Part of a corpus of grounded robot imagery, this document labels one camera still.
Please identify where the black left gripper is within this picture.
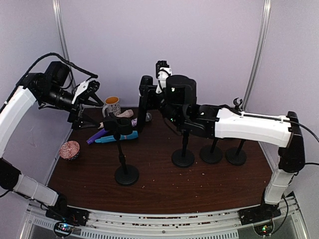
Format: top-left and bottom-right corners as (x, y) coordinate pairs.
(40, 85), (104, 129)

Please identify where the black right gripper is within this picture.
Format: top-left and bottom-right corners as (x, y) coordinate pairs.
(139, 85), (181, 127)

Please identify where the black microphone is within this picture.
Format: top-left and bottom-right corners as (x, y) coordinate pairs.
(137, 75), (153, 133)

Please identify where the purple microphone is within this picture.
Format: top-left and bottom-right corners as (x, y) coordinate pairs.
(86, 129), (109, 145)

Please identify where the pale pink microphone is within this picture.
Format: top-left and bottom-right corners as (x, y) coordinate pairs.
(98, 110), (135, 129)

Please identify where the silver glitter microphone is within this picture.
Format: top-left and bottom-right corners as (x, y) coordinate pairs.
(131, 112), (153, 127)

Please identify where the blue microphone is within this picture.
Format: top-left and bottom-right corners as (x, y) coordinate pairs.
(95, 130), (139, 143)

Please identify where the black stand with glitter microphone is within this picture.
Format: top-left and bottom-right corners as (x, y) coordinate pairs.
(171, 131), (195, 168)

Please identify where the black stand for purple microphone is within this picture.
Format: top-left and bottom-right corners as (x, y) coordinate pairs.
(199, 138), (223, 164)

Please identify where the black stand for pink microphone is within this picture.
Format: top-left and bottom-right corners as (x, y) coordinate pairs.
(233, 98), (243, 111)

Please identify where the black stand with blue microphone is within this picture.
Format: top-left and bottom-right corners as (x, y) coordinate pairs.
(225, 139), (247, 166)

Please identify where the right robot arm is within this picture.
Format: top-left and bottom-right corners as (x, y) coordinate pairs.
(137, 61), (305, 220)

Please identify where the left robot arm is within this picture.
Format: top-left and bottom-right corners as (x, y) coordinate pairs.
(0, 52), (103, 221)

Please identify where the white floral ceramic mug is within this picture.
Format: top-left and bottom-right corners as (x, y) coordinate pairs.
(102, 96), (122, 118)

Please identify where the red patterned small bowl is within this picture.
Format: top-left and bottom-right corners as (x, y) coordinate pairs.
(59, 140), (80, 161)

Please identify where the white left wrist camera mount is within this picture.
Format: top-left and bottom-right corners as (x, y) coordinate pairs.
(71, 79), (93, 105)

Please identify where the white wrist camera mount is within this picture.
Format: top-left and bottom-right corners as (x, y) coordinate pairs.
(71, 79), (93, 105)
(156, 67), (172, 94)

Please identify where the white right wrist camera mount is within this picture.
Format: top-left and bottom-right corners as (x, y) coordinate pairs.
(156, 67), (172, 94)

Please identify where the aluminium corner frame post left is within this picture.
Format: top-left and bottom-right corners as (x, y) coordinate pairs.
(52, 0), (70, 60)

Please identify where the aluminium corner frame post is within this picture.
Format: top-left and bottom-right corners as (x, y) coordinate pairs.
(242, 0), (272, 110)
(52, 0), (70, 60)

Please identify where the aluminium corner frame post right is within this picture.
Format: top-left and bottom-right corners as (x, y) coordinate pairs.
(242, 0), (272, 110)

